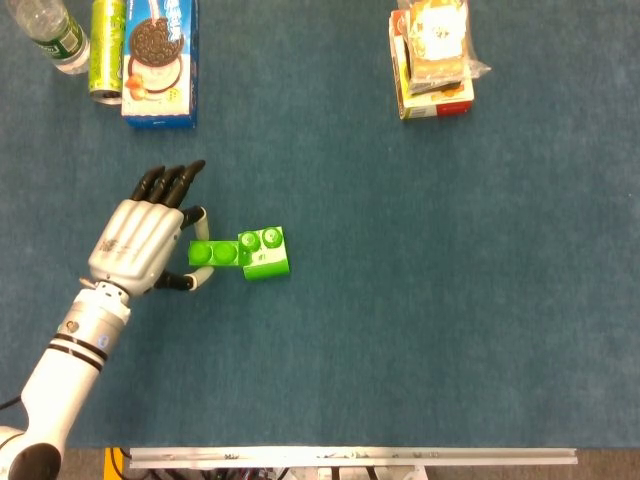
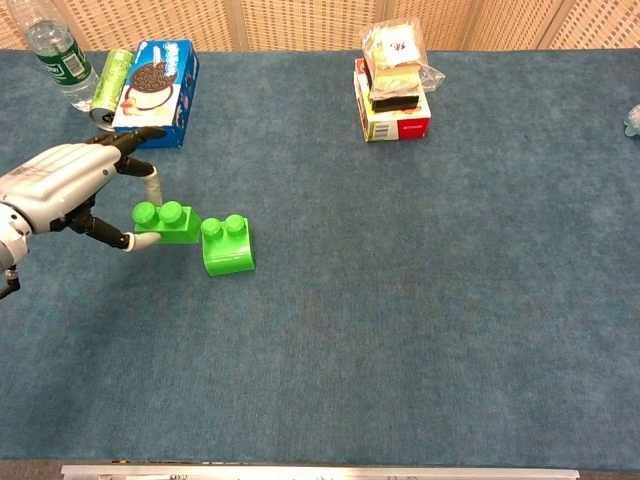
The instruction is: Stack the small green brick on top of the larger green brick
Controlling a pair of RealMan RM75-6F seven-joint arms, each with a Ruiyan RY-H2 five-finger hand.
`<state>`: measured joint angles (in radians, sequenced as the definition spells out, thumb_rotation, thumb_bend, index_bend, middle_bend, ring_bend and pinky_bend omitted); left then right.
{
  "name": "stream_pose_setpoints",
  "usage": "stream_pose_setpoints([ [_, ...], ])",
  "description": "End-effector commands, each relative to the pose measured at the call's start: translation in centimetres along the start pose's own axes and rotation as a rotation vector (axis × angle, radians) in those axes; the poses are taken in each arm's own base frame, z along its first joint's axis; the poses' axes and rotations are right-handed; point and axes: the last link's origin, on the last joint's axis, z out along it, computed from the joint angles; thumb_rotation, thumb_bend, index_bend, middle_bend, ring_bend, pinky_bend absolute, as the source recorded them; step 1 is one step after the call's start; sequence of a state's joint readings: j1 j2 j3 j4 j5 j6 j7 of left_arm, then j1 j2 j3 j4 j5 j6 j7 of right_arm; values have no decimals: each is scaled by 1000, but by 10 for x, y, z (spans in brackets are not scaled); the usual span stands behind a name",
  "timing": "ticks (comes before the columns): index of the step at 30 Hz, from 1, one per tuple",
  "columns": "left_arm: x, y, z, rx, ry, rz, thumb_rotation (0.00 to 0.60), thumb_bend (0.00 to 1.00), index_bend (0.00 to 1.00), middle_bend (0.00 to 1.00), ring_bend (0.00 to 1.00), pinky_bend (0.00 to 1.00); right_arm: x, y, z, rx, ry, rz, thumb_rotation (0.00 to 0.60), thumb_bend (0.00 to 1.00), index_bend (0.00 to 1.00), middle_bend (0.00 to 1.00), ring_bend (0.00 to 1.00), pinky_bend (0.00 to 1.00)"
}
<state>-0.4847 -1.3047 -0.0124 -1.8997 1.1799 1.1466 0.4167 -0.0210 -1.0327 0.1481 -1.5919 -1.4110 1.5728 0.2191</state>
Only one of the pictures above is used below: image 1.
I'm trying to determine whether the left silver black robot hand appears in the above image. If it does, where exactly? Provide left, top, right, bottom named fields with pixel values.
left=87, top=159, right=216, bottom=300

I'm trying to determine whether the small green toy brick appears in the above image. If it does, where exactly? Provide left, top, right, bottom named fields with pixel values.
left=187, top=239, right=241, bottom=269

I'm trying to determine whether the large green toy brick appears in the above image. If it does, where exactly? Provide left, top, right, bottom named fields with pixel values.
left=236, top=225, right=292, bottom=283

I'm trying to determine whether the blue cookie box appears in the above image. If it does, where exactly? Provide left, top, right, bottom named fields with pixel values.
left=121, top=0, right=200, bottom=130

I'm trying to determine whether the green drink can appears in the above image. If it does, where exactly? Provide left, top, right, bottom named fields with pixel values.
left=88, top=0, right=127, bottom=106

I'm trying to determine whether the yellow base part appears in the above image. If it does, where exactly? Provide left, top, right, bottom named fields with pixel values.
left=103, top=447, right=131, bottom=480

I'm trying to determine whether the clear plastic water bottle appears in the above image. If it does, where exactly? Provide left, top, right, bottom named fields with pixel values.
left=7, top=0, right=91, bottom=76

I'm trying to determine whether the blue felt table cover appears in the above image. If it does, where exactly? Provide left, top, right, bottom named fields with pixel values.
left=0, top=0, right=640, bottom=450

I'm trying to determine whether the red white yellow carton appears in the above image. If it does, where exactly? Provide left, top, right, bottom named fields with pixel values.
left=389, top=8, right=475, bottom=120

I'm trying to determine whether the dark snack package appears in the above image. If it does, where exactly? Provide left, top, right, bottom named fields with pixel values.
left=407, top=79, right=464, bottom=99

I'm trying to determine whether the bagged sponge pack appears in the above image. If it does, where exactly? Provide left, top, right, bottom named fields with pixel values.
left=399, top=0, right=492, bottom=96

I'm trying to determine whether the aluminium rail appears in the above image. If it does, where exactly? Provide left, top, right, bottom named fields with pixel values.
left=128, top=446, right=578, bottom=470

